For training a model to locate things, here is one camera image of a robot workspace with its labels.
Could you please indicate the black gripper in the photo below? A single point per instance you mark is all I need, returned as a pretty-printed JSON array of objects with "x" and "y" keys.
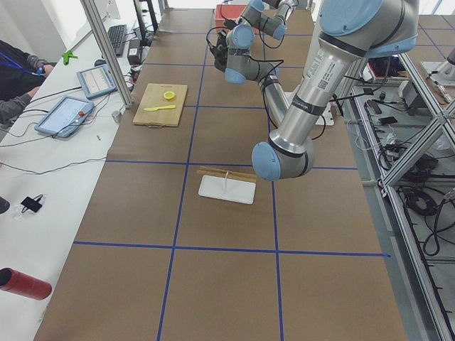
[{"x": 220, "y": 63}]

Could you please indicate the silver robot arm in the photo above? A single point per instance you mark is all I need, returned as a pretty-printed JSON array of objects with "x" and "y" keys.
[
  {"x": 350, "y": 30},
  {"x": 270, "y": 14}
]

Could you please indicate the yellow lemon slice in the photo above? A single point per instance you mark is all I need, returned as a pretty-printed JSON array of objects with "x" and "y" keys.
[{"x": 169, "y": 95}]

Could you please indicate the yellow plastic knife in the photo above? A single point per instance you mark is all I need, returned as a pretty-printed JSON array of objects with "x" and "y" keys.
[{"x": 155, "y": 109}]

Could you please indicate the bamboo cutting board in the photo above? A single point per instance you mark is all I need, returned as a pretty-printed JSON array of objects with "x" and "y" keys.
[{"x": 153, "y": 97}]

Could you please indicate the black power adapter box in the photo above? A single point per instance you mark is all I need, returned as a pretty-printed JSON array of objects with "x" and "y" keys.
[{"x": 134, "y": 53}]

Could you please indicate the black keyboard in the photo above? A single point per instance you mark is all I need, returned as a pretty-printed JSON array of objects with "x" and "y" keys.
[{"x": 116, "y": 35}]

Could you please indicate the wooden rack stick far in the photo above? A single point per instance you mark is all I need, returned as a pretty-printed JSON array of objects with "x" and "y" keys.
[{"x": 207, "y": 170}]

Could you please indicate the wooden rack stick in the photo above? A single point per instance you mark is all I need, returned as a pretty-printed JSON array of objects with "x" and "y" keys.
[
  {"x": 207, "y": 170},
  {"x": 252, "y": 180}
]

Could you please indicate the far blue teach pendant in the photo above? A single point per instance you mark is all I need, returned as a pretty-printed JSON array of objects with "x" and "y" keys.
[{"x": 96, "y": 81}]

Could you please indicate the blue teach pendant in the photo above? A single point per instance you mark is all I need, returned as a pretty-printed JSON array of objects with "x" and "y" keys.
[
  {"x": 65, "y": 117},
  {"x": 96, "y": 81}
]

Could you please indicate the wooden rack stick near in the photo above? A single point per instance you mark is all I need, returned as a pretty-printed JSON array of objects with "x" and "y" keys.
[{"x": 252, "y": 180}]

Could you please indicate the white rectangular tray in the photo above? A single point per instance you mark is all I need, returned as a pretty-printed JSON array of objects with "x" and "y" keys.
[{"x": 238, "y": 191}]

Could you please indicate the green plastic clamp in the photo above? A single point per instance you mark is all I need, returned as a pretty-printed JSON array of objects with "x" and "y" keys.
[{"x": 67, "y": 56}]

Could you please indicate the near blue teach pendant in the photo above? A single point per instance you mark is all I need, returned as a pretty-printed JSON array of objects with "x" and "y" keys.
[{"x": 65, "y": 117}]

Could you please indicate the seated person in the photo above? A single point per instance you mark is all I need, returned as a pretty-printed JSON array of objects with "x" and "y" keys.
[{"x": 22, "y": 74}]

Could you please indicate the small black device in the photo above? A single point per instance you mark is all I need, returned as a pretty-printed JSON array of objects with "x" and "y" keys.
[{"x": 33, "y": 204}]

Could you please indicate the red bottle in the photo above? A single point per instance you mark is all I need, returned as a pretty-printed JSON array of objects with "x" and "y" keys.
[{"x": 16, "y": 282}]

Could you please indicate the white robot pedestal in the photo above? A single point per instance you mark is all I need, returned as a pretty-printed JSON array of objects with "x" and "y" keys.
[{"x": 308, "y": 105}]

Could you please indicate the aluminium frame post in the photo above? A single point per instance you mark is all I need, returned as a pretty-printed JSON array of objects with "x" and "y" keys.
[{"x": 104, "y": 44}]

